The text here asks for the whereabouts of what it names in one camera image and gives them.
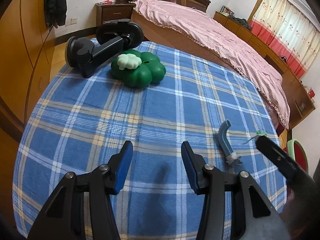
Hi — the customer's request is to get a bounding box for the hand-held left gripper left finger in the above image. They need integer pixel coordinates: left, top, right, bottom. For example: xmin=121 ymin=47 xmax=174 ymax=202
xmin=27 ymin=141 xmax=134 ymax=240

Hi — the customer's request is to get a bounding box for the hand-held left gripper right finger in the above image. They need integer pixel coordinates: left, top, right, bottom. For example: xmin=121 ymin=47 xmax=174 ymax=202
xmin=180 ymin=141 xmax=292 ymax=240

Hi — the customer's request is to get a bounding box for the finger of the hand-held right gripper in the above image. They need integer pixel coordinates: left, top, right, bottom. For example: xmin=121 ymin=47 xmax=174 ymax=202
xmin=255 ymin=135 xmax=316 ymax=195

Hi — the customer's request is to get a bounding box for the green and red basin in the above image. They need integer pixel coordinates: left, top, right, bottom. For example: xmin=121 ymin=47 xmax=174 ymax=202
xmin=287 ymin=139 xmax=308 ymax=172

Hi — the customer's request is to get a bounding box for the blue curved plastic piece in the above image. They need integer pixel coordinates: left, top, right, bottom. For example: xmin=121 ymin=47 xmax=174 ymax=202
xmin=218 ymin=120 xmax=243 ymax=166

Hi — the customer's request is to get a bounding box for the blue plaid tablecloth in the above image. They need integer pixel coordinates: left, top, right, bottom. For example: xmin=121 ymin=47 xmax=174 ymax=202
xmin=12 ymin=38 xmax=288 ymax=240

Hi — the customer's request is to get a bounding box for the green clover-shaped plastic toy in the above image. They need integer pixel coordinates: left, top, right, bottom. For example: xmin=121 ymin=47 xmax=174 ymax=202
xmin=111 ymin=50 xmax=167 ymax=88

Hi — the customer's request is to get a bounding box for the pale green clover piece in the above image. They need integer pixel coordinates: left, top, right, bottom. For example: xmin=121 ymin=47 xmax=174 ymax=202
xmin=117 ymin=53 xmax=142 ymax=70

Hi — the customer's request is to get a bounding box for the long wooden cabinet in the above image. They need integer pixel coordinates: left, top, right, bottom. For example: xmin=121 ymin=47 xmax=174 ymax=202
xmin=213 ymin=11 xmax=315 ymax=130

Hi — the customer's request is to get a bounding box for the black suction phone holder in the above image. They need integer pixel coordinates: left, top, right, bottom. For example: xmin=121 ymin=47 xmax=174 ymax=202
xmin=65 ymin=19 xmax=144 ymax=78

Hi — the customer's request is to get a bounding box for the cream and red curtain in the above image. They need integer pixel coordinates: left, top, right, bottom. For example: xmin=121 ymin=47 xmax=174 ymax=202
xmin=249 ymin=0 xmax=320 ymax=79

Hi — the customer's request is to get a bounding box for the pink bedspread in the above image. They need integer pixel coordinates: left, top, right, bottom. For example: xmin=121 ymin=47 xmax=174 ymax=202
xmin=132 ymin=0 xmax=290 ymax=130

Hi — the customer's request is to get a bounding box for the dark clothing pile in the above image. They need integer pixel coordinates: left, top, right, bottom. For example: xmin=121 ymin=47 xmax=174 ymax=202
xmin=229 ymin=16 xmax=253 ymax=29

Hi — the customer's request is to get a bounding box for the dark wooden nightstand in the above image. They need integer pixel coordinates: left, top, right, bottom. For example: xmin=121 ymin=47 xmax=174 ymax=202
xmin=95 ymin=2 xmax=137 ymax=27

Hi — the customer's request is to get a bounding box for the wooden wardrobe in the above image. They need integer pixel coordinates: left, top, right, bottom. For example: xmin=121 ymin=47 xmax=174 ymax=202
xmin=0 ymin=0 xmax=57 ymax=140

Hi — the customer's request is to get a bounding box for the black jacket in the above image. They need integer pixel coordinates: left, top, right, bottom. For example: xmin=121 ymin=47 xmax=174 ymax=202
xmin=44 ymin=0 xmax=69 ymax=27

